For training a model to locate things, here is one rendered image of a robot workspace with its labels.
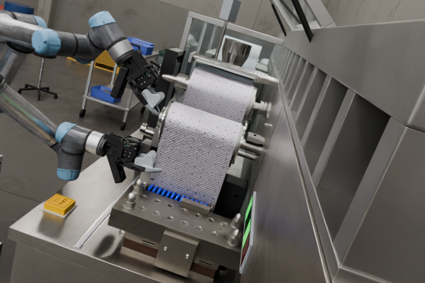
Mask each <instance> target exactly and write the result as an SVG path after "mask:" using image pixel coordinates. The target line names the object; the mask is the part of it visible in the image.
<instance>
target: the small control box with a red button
mask: <svg viewBox="0 0 425 283"><path fill-rule="evenodd" d="M240 5H241V1H240V0H224V1H223V5H222V8H221V11H220V14H219V18H220V19H223V20H226V21H230V22H232V23H235V21H236V19H237V14H238V11H239V8H240Z"/></svg>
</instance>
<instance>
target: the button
mask: <svg viewBox="0 0 425 283"><path fill-rule="evenodd" d="M74 206H75V200H73V199H71V198H68V197H65V196H62V195H59V194H55V195H54V196H53V197H51V198H50V199H49V200H48V201H46V202H45V203H44V209H46V210H49V211H52V212H54V213H57V214H60V215H63V216H64V215H65V214H66V213H67V212H69V211H70V210H71V209H72V208H73V207H74Z"/></svg>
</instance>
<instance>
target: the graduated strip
mask: <svg viewBox="0 0 425 283"><path fill-rule="evenodd" d="M139 178H140V175H139V174H138V175H137V176H136V177H135V179H134V180H133V181H132V182H131V183H130V184H129V185H128V186H127V187H126V188H125V190H124V191H123V192H122V193H121V194H120V195H119V197H117V199H115V201H114V202H113V203H112V204H111V205H110V206H109V207H108V209H107V210H106V211H105V212H104V213H103V214H102V215H101V216H100V217H99V218H98V219H97V221H96V222H95V223H94V224H93V225H92V226H91V228H90V229H89V230H88V231H87V232H86V233H85V234H84V235H83V236H82V237H81V238H80V240H79V241H78V242H77V243H76V244H75V245H74V247H75V248H78V249H81V248H82V247H83V246H84V244H85V243H86V242H87V241H88V240H89V239H90V238H91V236H92V235H93V234H94V233H95V232H96V230H98V228H99V227H100V226H101V225H102V223H103V222H104V221H105V220H106V219H107V218H108V217H109V215H110V213H111V207H112V206H113V205H114V204H115V203H116V202H117V201H118V200H119V199H120V197H121V196H122V195H123V194H124V193H125V191H126V190H127V189H128V188H129V187H130V186H131V185H134V184H135V182H136V180H137V179H139Z"/></svg>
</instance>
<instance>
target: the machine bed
mask: <svg viewBox="0 0 425 283"><path fill-rule="evenodd" d="M243 158H244V157H241V156H238V155H237V157H236V160H235V163H234V164H232V163H231V167H228V169H227V172H226V173H227V174H230V175H232V176H236V177H238V178H240V176H241V172H242V166H243ZM123 168H124V171H125V175H126V179H125V180H124V181H123V182H122V183H115V181H114V178H113V175H112V172H111V168H110V166H109V162H108V158H107V156H106V155H105V156H104V157H101V158H100V159H98V160H97V161H96V162H94V163H93V164H92V165H91V166H89V167H88V168H86V169H85V170H84V171H82V172H81V173H80V175H79V178H78V179H76V180H74V181H69V182H68V183H66V184H65V185H64V186H63V187H61V188H60V189H59V190H57V191H56V192H55V193H53V194H52V195H51V196H50V197H48V198H47V199H45V200H44V201H43V202H42V203H40V204H39V205H37V206H36V207H35V208H34V209H32V210H31V211H29V213H27V214H26V215H24V216H23V217H22V218H21V219H19V220H18V221H16V222H15V223H14V224H13V225H11V226H10V227H9V230H8V237H7V238H8V239H10V240H12V241H16V242H18V243H21V244H24V245H26V246H29V247H32V248H35V249H37V250H40V251H43V252H46V253H48V254H51V255H54V256H57V257H60V258H62V259H65V260H68V261H70V262H73V263H76V264H79V265H81V266H84V267H87V268H90V269H92V270H95V271H98V272H101V273H103V274H106V275H109V276H112V277H115V278H117V279H120V280H123V281H125V282H129V283H235V276H236V270H233V269H230V268H228V271H227V272H226V273H222V272H220V271H219V270H216V272H215V275H214V280H213V282H211V281H208V280H205V279H202V278H200V277H196V276H194V275H191V274H188V276H187V277H184V276H182V275H179V274H176V273H174V272H170V271H168V270H165V269H163V268H159V267H157V266H154V264H155V262H154V261H152V260H149V259H146V258H144V257H141V256H138V255H135V254H133V253H129V252H127V251H124V250H122V249H121V247H122V246H123V244H124V242H125V238H123V237H121V236H119V234H118V233H119V230H120V229H117V228H115V227H111V226H109V225H108V220H109V217H108V218H107V219H106V220H105V221H104V222H103V223H102V225H101V226H100V227H99V228H98V230H96V232H95V233H94V234H93V235H92V236H91V238H90V239H89V240H88V241H87V242H86V243H85V244H84V246H83V247H82V248H81V249H78V248H75V247H74V245H75V244H76V243H77V242H78V241H79V240H80V238H81V237H82V236H83V235H84V234H85V233H86V232H87V231H88V230H89V229H90V228H91V226H92V225H93V224H94V223H95V222H96V221H97V219H98V218H99V217H100V216H101V215H102V214H103V213H104V212H105V211H106V210H107V209H108V207H109V206H110V205H111V204H112V203H113V202H114V201H115V199H117V197H119V195H120V194H121V193H122V192H123V191H124V190H125V188H126V187H127V186H128V185H129V184H130V183H131V182H132V181H133V180H134V179H135V177H136V176H137V175H138V174H139V175H140V174H141V172H140V171H135V170H132V169H129V168H127V167H123ZM55 194H59V195H62V196H65V197H68V198H71V199H73V200H75V204H76V205H77V207H76V208H75V209H73V210H72V211H71V212H70V213H69V214H68V215H67V216H66V217H65V218H63V217H60V216H57V215H54V214H51V213H49V212H45V211H43V210H40V208H42V207H43V206H44V203H45V202H46V201H48V200H49V199H50V198H51V197H53V196H54V195H55Z"/></svg>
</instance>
